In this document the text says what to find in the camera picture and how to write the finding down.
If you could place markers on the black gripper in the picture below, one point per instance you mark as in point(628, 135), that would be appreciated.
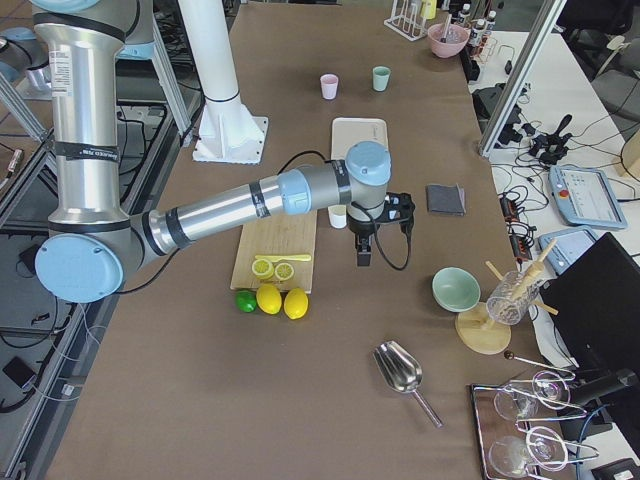
point(361, 228)

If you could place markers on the cream white cup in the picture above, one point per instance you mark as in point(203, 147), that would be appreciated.
point(337, 215)

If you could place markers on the pink cup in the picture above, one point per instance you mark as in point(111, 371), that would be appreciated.
point(329, 86)

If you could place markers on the cream rabbit tray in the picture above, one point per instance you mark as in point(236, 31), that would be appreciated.
point(363, 144)

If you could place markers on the yellow plastic knife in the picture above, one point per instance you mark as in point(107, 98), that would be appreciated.
point(279, 258)

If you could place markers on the wooden cutting board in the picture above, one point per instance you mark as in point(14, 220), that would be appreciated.
point(283, 235)

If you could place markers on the yellow lemon right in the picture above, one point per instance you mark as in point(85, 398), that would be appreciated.
point(296, 304)

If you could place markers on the yellow lemon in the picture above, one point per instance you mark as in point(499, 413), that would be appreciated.
point(269, 299)
point(296, 304)

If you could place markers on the halved lemon right piece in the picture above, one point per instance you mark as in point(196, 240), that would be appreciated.
point(284, 271)

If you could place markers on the green bowl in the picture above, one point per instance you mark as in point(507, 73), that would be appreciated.
point(455, 289)

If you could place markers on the grey folded cloth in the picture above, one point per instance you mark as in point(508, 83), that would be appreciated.
point(447, 200)

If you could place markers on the yellow lemon left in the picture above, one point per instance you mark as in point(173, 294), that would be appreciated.
point(269, 299)

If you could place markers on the metal scoop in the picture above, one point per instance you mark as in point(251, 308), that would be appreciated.
point(403, 373)

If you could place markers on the green lime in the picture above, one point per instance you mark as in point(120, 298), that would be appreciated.
point(245, 301)

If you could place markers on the wooden cup stand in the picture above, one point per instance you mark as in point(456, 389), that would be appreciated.
point(484, 335)

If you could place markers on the clear textured glass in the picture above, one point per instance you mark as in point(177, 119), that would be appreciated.
point(512, 297)

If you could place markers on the green cup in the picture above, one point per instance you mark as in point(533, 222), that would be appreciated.
point(380, 78)

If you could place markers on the small teach pendant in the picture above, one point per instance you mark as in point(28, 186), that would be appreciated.
point(570, 244)

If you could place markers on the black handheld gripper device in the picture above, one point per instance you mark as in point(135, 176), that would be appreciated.
point(550, 148)

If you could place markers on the upper wine glass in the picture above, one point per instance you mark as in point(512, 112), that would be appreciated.
point(521, 399)

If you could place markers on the large teach pendant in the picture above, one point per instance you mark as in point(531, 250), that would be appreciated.
point(585, 197)

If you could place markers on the pink bowl with ice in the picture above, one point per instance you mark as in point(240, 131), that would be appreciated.
point(457, 38)

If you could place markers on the black laptop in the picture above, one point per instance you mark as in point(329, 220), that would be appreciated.
point(598, 302)

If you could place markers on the lower wine glass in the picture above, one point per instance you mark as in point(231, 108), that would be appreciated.
point(540, 449)

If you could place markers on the yellow cup on rack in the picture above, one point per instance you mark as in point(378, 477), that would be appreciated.
point(429, 8)

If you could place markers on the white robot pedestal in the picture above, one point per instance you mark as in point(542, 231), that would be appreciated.
point(228, 132)

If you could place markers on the white wire cup rack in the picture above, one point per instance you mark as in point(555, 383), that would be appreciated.
point(405, 19)

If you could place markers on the wire wine glass rack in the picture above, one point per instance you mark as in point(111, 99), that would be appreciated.
point(517, 431)

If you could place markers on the aluminium frame post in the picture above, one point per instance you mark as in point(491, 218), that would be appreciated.
point(542, 27)

